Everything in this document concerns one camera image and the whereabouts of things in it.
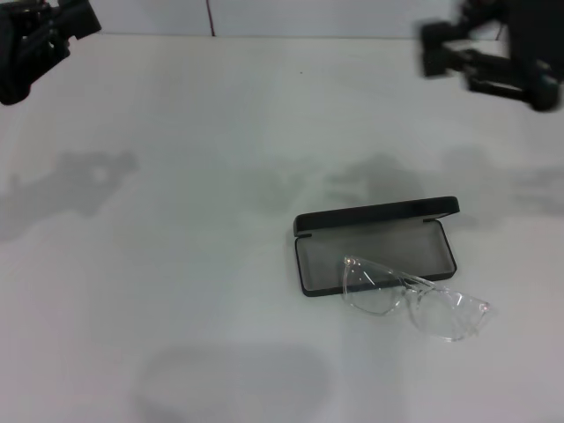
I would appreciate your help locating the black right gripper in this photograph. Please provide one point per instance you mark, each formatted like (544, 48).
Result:
(533, 39)

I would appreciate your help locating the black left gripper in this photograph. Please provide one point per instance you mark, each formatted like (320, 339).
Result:
(22, 61)

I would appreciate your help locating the black glasses case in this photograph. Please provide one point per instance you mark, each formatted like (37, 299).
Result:
(374, 211)

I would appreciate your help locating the clear frame glasses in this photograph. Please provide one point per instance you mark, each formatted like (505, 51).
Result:
(374, 299)

